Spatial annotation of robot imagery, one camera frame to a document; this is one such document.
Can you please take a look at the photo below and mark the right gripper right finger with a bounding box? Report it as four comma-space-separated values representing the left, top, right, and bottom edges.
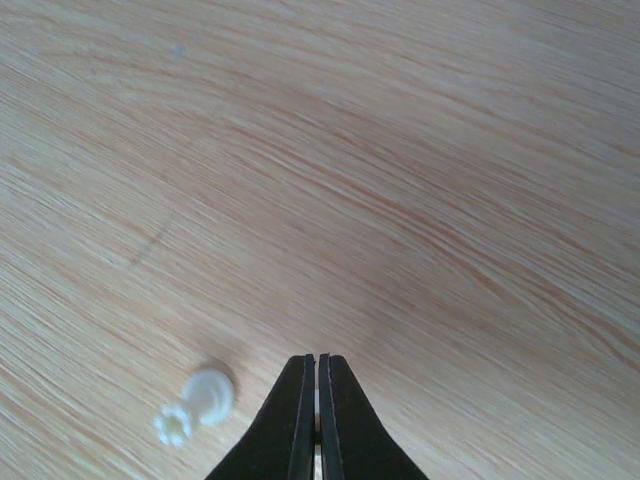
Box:
318, 353, 426, 480

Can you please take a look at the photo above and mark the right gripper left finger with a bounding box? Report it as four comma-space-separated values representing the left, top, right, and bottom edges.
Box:
207, 354, 315, 480

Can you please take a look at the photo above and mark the white chess piece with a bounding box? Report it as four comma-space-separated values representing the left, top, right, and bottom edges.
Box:
153, 369, 235, 447

